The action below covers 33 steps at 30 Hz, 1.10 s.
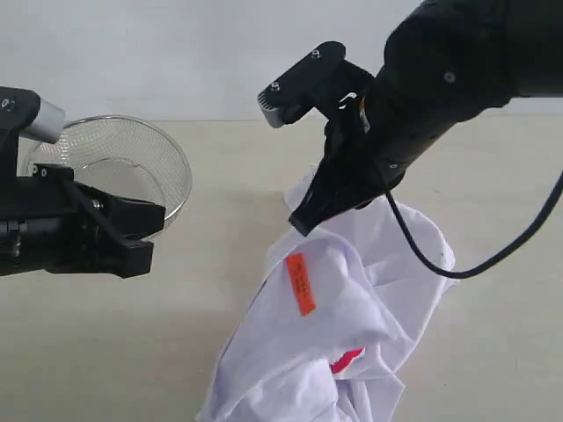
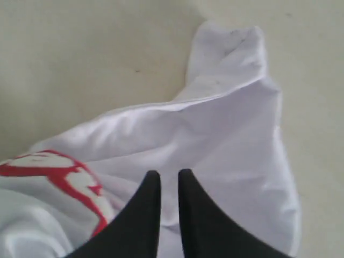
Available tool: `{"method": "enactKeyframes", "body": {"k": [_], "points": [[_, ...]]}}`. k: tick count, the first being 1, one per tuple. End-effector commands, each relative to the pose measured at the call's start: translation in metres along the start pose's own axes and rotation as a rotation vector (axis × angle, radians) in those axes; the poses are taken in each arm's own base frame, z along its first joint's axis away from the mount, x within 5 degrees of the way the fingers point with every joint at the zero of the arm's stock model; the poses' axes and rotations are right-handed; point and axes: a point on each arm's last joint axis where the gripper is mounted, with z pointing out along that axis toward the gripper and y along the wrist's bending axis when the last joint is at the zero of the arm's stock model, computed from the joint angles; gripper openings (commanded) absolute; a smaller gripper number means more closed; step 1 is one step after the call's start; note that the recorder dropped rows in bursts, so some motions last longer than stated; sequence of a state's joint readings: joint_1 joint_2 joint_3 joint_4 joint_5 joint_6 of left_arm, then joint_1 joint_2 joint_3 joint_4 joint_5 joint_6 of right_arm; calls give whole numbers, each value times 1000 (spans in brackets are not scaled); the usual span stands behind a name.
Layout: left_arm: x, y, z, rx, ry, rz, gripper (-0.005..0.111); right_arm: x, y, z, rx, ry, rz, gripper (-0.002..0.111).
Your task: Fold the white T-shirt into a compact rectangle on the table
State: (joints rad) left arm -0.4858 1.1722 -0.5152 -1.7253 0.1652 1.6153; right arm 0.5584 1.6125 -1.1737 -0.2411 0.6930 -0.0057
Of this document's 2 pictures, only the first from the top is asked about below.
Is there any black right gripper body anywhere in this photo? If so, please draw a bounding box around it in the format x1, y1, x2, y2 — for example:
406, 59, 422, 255
319, 93, 405, 209

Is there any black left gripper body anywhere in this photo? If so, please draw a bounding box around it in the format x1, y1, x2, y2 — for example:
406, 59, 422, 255
1, 164, 101, 276

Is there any white t-shirt red logo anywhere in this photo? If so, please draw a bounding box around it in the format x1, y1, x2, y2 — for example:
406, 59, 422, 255
195, 163, 461, 422

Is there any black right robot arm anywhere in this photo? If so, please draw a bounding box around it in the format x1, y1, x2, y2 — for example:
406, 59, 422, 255
289, 0, 562, 235

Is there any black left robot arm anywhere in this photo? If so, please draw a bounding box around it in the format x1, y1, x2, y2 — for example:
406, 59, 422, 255
1, 86, 165, 279

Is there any metal wire mesh basket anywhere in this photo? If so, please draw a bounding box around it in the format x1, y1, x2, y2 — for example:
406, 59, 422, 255
18, 114, 193, 229

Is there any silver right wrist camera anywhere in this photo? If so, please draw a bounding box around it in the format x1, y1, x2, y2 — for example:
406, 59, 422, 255
258, 41, 373, 128

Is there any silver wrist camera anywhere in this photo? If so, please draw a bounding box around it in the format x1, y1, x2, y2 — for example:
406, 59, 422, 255
21, 99, 66, 144
258, 41, 373, 128

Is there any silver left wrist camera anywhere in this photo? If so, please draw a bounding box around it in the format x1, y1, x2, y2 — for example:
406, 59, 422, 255
21, 99, 66, 144

